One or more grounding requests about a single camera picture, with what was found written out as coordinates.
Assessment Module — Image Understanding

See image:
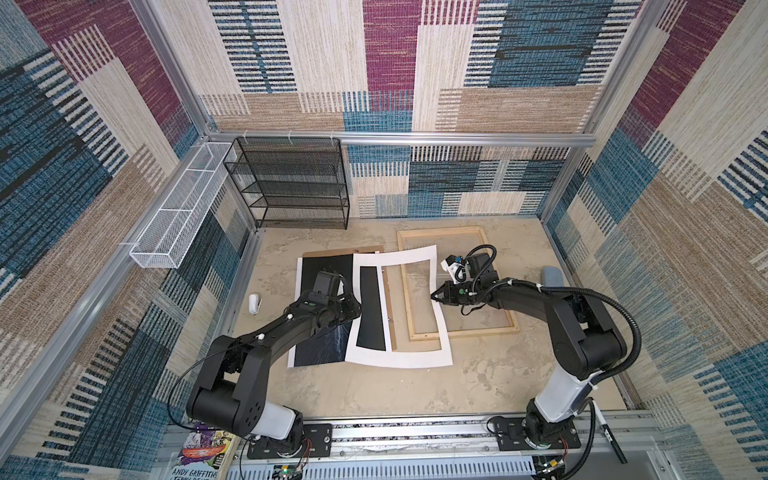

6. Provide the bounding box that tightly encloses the dark photo print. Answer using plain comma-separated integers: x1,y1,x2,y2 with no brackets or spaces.
289,254,388,367

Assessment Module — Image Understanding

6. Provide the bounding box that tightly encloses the white photo mat board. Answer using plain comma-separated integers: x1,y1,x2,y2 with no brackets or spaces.
345,245,453,369

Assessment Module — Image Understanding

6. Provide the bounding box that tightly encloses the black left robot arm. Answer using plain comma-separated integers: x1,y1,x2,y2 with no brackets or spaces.
185,271,362,437

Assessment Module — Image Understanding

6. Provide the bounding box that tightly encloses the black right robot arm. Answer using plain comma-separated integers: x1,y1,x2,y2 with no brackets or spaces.
430,244,642,449

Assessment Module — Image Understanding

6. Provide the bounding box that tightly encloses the small white plastic device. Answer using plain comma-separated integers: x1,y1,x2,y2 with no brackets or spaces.
248,293,262,315

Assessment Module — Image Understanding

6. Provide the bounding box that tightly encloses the grey blue oval case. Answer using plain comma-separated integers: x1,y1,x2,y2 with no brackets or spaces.
540,266,567,287

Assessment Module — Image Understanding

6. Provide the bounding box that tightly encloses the black marker pen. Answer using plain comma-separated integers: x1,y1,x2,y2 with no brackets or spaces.
593,402,628,465

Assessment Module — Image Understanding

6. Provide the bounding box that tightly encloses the colourful treehouse book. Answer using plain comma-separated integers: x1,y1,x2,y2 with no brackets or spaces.
166,422,239,480

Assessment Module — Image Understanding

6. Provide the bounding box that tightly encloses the brown frame backing board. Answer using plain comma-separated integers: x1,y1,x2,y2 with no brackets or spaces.
302,245,396,348

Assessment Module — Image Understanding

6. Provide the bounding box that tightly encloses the black wire shelf rack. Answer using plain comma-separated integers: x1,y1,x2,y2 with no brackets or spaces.
223,137,351,229

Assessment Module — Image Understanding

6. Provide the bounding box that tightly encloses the white wire mesh basket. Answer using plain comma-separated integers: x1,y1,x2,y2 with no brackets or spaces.
130,142,232,269

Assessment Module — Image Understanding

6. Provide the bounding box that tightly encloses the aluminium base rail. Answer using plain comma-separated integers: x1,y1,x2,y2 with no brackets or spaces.
239,410,661,480

